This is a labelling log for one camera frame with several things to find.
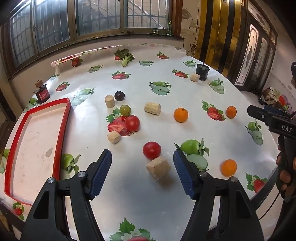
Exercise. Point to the long cork block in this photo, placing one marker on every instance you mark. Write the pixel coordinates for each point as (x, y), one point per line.
(152, 108)

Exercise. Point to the red labelled motor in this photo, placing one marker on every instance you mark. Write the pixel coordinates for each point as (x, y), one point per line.
(42, 95)

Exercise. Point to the green bottle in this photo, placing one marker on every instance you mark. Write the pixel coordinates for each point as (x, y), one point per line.
(170, 27)

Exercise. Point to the black motor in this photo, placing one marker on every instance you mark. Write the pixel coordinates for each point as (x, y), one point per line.
(202, 73)

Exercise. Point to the person's right hand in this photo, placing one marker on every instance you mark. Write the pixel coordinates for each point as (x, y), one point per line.
(284, 177)

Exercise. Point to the red tomato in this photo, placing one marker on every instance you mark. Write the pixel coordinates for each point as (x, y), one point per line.
(132, 123)
(151, 150)

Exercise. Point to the dark purple plum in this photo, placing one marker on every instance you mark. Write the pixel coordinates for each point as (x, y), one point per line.
(119, 95)

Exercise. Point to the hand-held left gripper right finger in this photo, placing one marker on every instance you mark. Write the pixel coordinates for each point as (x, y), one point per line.
(182, 171)

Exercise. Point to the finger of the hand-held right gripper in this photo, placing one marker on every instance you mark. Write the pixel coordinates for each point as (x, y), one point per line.
(275, 110)
(257, 113)

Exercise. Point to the red rimmed white tray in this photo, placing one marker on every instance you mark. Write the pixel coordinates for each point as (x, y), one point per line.
(34, 143)

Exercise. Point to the green leafy vegetable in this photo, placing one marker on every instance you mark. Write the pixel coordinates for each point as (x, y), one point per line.
(124, 56)

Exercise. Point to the fruit printed tablecloth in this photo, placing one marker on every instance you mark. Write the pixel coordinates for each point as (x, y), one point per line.
(138, 199)

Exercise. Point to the printed bag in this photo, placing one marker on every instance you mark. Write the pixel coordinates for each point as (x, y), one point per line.
(275, 98)

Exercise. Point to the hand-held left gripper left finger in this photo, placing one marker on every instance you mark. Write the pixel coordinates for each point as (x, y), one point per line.
(101, 171)

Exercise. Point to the green grape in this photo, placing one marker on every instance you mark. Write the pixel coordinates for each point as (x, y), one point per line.
(125, 109)

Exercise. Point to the stained glass door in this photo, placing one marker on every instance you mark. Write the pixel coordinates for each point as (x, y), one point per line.
(252, 51)

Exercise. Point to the barred window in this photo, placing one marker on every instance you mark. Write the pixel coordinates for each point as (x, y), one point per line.
(97, 16)

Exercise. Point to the orange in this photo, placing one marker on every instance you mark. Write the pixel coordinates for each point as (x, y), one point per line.
(181, 115)
(229, 167)
(231, 112)

